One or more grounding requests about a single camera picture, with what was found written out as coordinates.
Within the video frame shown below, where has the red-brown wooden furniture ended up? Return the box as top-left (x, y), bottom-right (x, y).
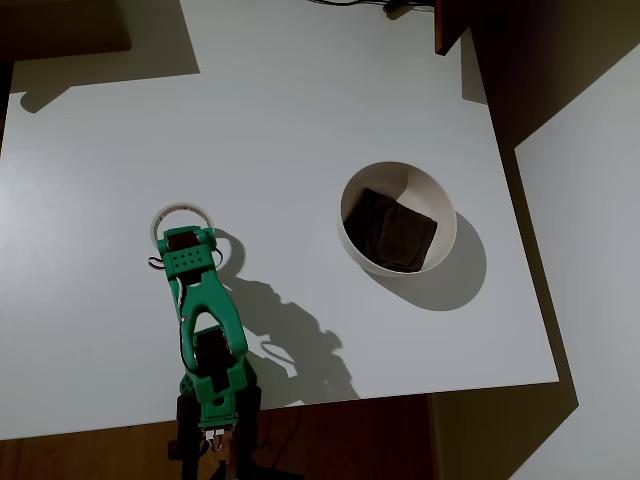
top-left (433, 0), bottom-right (474, 56)

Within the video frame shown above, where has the white round bowl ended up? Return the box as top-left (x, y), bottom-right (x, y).
top-left (339, 160), bottom-right (458, 278)

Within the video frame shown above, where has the black cable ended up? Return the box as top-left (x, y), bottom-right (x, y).
top-left (305, 0), bottom-right (436, 16)

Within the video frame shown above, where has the dark folded cloth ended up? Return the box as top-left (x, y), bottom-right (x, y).
top-left (342, 187), bottom-right (439, 274)

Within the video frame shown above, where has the white masking tape roll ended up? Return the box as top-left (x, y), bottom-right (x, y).
top-left (150, 201), bottom-right (217, 242)

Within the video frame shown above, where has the thin dark hanging cable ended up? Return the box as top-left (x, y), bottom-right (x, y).
top-left (259, 407), bottom-right (302, 451)

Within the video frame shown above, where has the dark furniture piece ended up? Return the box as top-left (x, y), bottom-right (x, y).
top-left (0, 0), bottom-right (133, 62)

